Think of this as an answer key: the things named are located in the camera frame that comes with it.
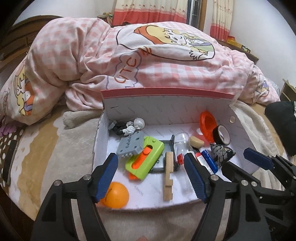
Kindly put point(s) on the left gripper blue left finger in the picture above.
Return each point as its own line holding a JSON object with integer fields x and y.
{"x": 103, "y": 176}

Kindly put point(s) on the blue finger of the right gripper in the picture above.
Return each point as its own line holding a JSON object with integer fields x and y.
{"x": 258, "y": 159}

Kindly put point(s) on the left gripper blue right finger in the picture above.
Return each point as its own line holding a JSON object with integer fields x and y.
{"x": 195, "y": 178}

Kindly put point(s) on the orange ping pong ball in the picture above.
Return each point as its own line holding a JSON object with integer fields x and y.
{"x": 117, "y": 196}

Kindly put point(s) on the black metal tray piece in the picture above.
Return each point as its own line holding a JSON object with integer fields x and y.
{"x": 159, "y": 166}

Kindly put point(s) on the dark patterned fabric beanbag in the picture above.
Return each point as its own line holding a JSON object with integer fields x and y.
{"x": 221, "y": 154}

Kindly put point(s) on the round wooden chess piece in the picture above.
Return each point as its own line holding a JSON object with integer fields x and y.
{"x": 196, "y": 142}

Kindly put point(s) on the wooden notched block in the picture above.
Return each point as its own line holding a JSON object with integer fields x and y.
{"x": 168, "y": 182}

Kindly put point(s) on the clear plastic bottle red label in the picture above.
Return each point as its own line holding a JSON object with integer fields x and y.
{"x": 182, "y": 147}

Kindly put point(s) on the green orange toy cutter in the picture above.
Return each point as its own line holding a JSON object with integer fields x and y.
{"x": 139, "y": 166}

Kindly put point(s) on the black tape roll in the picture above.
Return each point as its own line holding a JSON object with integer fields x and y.
{"x": 221, "y": 135}

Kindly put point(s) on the white black robot figure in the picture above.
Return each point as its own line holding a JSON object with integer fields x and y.
{"x": 127, "y": 128}

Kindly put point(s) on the grey white towel blanket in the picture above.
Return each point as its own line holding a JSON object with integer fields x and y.
{"x": 72, "y": 158}

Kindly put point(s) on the red cardboard box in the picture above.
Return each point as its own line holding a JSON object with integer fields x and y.
{"x": 166, "y": 113}

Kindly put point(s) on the black clothing pile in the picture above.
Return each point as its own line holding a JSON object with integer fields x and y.
{"x": 281, "y": 114}

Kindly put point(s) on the dotted brown bed sheet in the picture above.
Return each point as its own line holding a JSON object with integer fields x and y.
{"x": 11, "y": 135}

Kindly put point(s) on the pink checkered quilt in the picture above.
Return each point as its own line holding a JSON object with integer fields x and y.
{"x": 77, "y": 58}

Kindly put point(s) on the brown wooden headboard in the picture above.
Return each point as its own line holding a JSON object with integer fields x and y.
{"x": 18, "y": 41}

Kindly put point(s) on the red white curtain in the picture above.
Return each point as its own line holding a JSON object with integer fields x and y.
{"x": 145, "y": 11}

